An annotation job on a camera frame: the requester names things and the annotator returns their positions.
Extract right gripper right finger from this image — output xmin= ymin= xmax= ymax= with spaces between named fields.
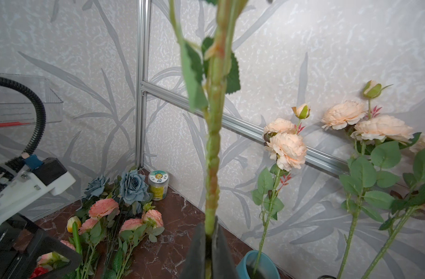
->
xmin=211 ymin=219 xmax=239 ymax=279

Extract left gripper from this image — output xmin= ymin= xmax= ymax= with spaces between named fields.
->
xmin=0 ymin=213 xmax=82 ymax=279

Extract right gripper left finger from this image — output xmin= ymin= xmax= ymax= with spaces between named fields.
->
xmin=179 ymin=223 xmax=206 ymax=279

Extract cream pink rose stem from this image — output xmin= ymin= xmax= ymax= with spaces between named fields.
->
xmin=322 ymin=80 xmax=420 ymax=279

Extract teal ceramic vase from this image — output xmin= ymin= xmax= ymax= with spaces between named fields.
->
xmin=236 ymin=250 xmax=281 ymax=279

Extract blue hydrangea flowers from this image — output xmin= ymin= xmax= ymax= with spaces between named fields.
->
xmin=82 ymin=169 xmax=153 ymax=216

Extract clear glass vase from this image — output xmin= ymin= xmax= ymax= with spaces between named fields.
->
xmin=318 ymin=275 xmax=336 ymax=279

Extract pink rose bunch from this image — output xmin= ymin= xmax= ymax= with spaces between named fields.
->
xmin=29 ymin=198 xmax=166 ymax=279

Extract black corrugated cable conduit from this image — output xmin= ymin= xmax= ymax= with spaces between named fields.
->
xmin=0 ymin=75 xmax=47 ymax=177

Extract clear plastic wall bin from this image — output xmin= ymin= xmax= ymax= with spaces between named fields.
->
xmin=0 ymin=73 xmax=64 ymax=128

